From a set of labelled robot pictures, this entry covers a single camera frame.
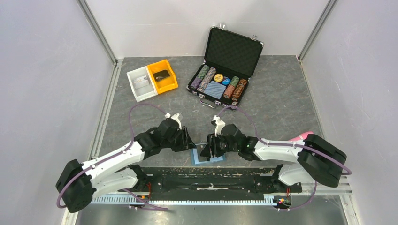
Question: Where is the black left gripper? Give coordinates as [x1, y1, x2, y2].
[162, 126, 197, 152]

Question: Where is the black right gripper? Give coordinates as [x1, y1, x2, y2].
[200, 132, 239, 158]

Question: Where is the blue card holder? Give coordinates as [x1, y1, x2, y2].
[190, 143, 227, 166]

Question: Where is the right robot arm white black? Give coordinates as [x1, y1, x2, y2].
[200, 124, 347, 191]

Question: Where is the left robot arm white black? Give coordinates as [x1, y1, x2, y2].
[55, 118, 196, 213]

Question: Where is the blue playing card deck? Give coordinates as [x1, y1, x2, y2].
[203, 81, 226, 99]

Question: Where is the black card in yellow bin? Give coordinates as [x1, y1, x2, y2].
[153, 70, 170, 82]

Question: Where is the silver card in white bin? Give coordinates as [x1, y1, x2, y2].
[133, 75, 150, 89]

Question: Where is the pink grey chip stack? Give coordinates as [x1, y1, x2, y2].
[197, 67, 216, 92]

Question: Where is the purple poker chip stack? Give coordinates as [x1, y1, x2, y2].
[190, 77, 202, 89]

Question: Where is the yellow plastic bin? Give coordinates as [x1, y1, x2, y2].
[147, 60, 178, 94]

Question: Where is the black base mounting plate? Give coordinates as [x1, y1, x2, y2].
[129, 166, 302, 201]

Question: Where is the red poker chip stack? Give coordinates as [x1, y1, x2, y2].
[223, 85, 236, 99]

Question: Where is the yellow dealer button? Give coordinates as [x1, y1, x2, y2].
[214, 74, 223, 83]

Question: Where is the blue round chip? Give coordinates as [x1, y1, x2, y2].
[221, 77, 230, 86]

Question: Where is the green poker chip stack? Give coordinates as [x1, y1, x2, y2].
[197, 65, 210, 80]

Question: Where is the green red chip stack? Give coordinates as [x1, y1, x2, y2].
[229, 76, 240, 87]

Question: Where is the brown orange chip stack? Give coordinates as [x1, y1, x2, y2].
[231, 79, 248, 101]

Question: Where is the white plastic bin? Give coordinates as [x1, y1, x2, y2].
[127, 66, 158, 102]

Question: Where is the black poker chip case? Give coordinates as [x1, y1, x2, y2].
[186, 24, 264, 108]

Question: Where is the pink cylindrical tube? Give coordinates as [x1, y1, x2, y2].
[290, 131, 313, 141]

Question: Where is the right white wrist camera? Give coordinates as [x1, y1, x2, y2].
[211, 115, 226, 136]

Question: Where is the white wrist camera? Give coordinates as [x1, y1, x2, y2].
[211, 115, 226, 136]
[164, 112, 183, 129]

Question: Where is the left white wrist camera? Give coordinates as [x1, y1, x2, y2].
[164, 112, 183, 129]

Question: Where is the white slotted cable duct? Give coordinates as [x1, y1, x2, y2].
[91, 194, 277, 206]

